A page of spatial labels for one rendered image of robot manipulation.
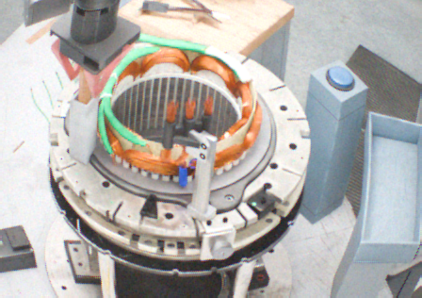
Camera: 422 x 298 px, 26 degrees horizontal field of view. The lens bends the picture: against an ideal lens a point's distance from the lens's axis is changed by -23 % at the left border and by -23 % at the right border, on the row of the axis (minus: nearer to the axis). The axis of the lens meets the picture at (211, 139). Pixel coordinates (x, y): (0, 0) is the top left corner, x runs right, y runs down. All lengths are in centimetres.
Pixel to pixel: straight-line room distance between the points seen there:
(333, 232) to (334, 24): 180
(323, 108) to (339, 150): 7
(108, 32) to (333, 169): 57
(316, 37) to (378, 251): 207
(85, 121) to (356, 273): 46
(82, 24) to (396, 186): 53
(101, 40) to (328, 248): 65
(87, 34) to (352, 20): 241
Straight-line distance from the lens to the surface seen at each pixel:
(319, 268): 158
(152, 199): 120
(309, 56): 319
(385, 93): 313
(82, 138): 122
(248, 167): 125
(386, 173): 140
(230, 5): 155
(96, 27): 108
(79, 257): 148
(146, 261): 125
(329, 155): 154
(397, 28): 350
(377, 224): 133
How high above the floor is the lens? 198
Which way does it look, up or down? 44 degrees down
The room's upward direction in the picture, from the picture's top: 8 degrees clockwise
